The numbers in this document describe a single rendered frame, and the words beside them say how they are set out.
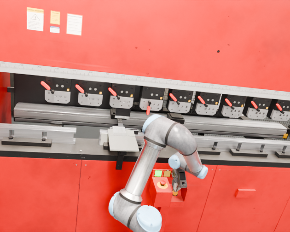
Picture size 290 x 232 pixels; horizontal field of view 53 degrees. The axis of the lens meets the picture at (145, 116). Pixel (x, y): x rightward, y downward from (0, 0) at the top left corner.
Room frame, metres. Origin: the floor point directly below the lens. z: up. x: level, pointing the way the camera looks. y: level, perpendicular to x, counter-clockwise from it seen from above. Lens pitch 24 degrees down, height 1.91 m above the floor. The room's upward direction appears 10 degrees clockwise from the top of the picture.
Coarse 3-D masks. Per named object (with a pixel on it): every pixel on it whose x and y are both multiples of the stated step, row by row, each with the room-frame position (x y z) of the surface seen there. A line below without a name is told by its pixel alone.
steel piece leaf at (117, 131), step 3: (114, 129) 1.76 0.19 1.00; (117, 129) 1.77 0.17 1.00; (120, 129) 1.77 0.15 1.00; (123, 129) 1.78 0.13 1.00; (114, 132) 1.68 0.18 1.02; (117, 132) 1.73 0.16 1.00; (120, 132) 1.73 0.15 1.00; (123, 132) 1.74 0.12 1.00; (120, 135) 1.69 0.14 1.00; (123, 135) 1.70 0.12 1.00; (126, 135) 1.70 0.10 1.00
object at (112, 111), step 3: (111, 111) 2.00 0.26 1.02; (114, 111) 1.98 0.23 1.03; (111, 114) 1.95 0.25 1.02; (114, 114) 1.96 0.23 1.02; (111, 117) 1.95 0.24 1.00; (114, 117) 1.96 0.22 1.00; (117, 120) 1.90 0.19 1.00; (120, 120) 1.91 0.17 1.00; (120, 123) 1.86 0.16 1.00; (120, 126) 1.82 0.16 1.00
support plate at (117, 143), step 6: (108, 132) 1.71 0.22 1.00; (126, 132) 1.75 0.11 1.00; (132, 132) 1.77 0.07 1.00; (114, 138) 1.64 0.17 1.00; (120, 138) 1.65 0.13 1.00; (126, 138) 1.67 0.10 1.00; (132, 138) 1.68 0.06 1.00; (114, 144) 1.56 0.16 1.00; (120, 144) 1.58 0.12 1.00; (126, 144) 1.59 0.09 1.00; (132, 144) 1.60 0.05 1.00; (114, 150) 1.50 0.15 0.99; (120, 150) 1.51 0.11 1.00; (126, 150) 1.52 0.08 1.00; (132, 150) 1.53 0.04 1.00; (138, 150) 1.54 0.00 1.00
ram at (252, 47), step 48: (0, 0) 1.58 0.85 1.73; (48, 0) 1.63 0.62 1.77; (96, 0) 1.69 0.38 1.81; (144, 0) 1.76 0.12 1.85; (192, 0) 1.83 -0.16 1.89; (240, 0) 1.90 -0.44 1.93; (288, 0) 1.97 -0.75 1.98; (0, 48) 1.57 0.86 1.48; (48, 48) 1.64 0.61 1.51; (96, 48) 1.70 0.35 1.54; (144, 48) 1.77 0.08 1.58; (192, 48) 1.84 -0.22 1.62; (240, 48) 1.92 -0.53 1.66; (288, 48) 2.00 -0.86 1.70; (288, 96) 2.03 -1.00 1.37
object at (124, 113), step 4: (116, 108) 1.77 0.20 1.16; (120, 108) 1.78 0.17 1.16; (124, 108) 1.78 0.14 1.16; (116, 112) 1.77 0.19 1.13; (120, 112) 1.78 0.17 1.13; (124, 112) 1.78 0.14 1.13; (128, 112) 1.79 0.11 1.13; (116, 116) 1.78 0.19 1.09; (120, 116) 1.79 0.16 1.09; (124, 116) 1.79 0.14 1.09; (128, 116) 1.80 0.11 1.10
